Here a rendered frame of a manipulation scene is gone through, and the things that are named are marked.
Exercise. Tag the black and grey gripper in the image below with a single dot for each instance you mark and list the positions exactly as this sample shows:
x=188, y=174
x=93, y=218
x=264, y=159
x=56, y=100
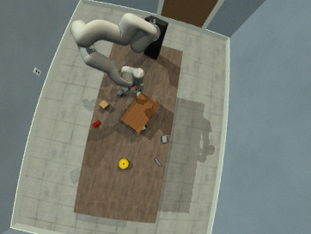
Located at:
x=139, y=88

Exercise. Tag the tan cardboard box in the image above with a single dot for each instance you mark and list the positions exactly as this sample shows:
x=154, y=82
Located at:
x=104, y=104

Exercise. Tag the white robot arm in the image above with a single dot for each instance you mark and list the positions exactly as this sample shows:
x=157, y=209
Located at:
x=129, y=27

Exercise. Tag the yellow short cylinder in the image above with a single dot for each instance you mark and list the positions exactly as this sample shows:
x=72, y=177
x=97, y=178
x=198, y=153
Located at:
x=121, y=165

